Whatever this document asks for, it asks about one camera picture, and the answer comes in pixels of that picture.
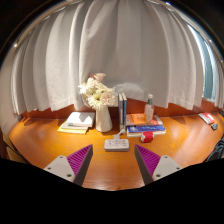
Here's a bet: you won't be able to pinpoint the white curtain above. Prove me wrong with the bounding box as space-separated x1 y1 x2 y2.
0 0 224 126

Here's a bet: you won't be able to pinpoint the red and white packet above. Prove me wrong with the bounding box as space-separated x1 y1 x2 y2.
198 112 216 126

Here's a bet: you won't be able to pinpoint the grey upright book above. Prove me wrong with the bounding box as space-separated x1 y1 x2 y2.
117 93 124 132

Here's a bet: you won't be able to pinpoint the clear plastic drink bottle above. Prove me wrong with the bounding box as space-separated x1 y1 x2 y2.
143 93 155 123

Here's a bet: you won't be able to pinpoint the orange flat book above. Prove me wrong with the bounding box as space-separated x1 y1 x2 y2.
125 113 164 127

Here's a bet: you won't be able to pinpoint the white and pink flowers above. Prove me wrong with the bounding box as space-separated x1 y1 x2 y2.
78 72 116 112

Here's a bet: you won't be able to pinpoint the yellow flat book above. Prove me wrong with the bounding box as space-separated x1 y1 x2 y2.
57 121 89 135

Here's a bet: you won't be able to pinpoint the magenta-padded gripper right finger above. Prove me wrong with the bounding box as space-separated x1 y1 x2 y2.
133 144 183 186

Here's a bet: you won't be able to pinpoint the white power strip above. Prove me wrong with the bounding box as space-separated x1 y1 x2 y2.
103 138 130 153

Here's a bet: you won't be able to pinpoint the blue upright book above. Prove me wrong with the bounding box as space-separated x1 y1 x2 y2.
121 92 128 131

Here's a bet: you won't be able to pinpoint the white closed book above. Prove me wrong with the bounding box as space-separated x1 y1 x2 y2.
65 111 96 128

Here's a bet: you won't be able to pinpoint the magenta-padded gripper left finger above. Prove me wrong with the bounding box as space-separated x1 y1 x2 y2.
44 144 95 187

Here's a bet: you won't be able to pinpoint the teal curtain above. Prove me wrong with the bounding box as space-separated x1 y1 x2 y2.
189 24 218 101

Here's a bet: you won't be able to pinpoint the white ribbed vase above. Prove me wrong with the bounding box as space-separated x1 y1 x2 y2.
95 104 114 133

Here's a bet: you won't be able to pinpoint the white power strip cable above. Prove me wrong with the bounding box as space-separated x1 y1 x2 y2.
113 128 127 140

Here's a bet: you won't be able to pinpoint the tan chair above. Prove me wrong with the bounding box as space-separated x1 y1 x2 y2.
1 131 29 164

